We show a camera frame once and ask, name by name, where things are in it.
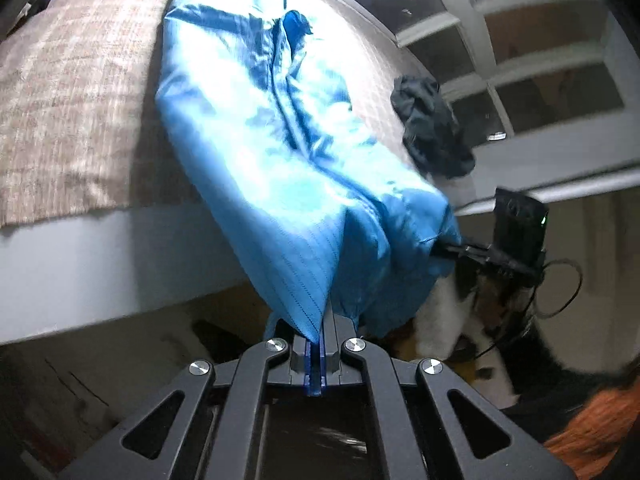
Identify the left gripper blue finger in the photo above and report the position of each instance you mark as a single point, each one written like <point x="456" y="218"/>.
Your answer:
<point x="330" y="352"/>
<point x="305" y="365"/>

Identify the plaid woven table cloth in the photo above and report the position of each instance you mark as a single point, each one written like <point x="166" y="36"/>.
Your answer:
<point x="79" y="125"/>

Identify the black crumpled garment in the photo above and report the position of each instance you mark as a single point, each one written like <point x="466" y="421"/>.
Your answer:
<point x="432" y="136"/>

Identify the blue shiny jacket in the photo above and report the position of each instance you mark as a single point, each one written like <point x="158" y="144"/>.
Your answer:
<point x="319" y="213"/>

